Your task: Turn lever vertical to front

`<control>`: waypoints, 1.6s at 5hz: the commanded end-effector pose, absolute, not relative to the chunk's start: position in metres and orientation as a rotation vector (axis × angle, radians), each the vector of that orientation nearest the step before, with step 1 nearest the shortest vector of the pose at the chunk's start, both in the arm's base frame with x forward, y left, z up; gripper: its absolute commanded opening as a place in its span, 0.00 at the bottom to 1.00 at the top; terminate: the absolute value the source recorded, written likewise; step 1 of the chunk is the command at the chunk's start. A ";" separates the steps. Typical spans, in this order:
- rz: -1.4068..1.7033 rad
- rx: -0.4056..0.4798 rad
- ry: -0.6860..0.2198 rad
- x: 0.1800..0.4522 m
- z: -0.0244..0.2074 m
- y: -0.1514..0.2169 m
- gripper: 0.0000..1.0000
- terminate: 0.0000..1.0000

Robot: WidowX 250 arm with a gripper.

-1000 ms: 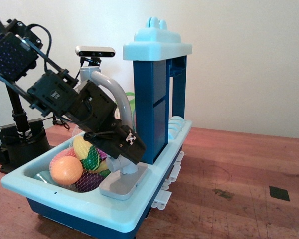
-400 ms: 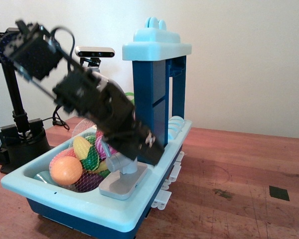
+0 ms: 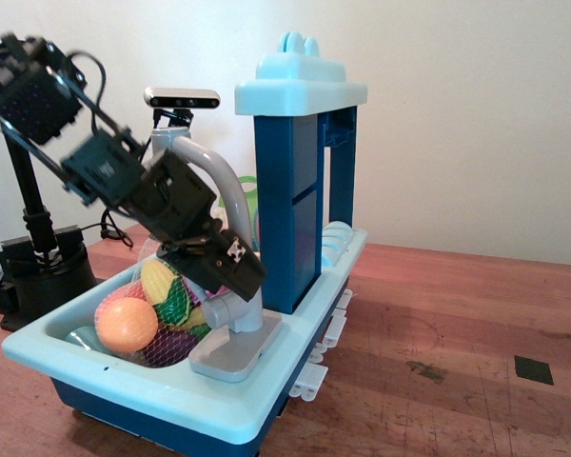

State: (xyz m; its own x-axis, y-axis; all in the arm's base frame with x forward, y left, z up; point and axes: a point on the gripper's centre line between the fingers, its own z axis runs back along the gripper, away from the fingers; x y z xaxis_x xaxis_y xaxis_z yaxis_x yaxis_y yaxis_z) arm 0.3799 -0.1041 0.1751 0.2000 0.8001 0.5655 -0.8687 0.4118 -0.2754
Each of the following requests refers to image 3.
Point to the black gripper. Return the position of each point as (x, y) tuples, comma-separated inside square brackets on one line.
[(174, 203)]

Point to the grey toy faucet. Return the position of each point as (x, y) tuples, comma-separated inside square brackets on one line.
[(240, 331)]

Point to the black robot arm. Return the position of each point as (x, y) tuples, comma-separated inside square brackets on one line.
[(46, 117)]

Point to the green plastic toy piece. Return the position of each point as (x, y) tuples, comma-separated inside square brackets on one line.
[(249, 187)]

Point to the mesh bag of toy fruit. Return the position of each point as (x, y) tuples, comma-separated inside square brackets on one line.
[(155, 319)]

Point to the light blue toy plates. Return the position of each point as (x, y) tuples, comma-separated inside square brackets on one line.
[(336, 237)]

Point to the blue toy dish rack tower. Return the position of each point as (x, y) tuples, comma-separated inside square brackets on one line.
[(304, 113)]

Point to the light blue toy sink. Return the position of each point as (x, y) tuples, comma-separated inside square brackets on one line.
[(176, 407)]

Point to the black tape square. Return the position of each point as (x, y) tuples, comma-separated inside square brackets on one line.
[(533, 370)]

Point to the grey depth camera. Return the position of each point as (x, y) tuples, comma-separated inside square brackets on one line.
[(177, 105)]

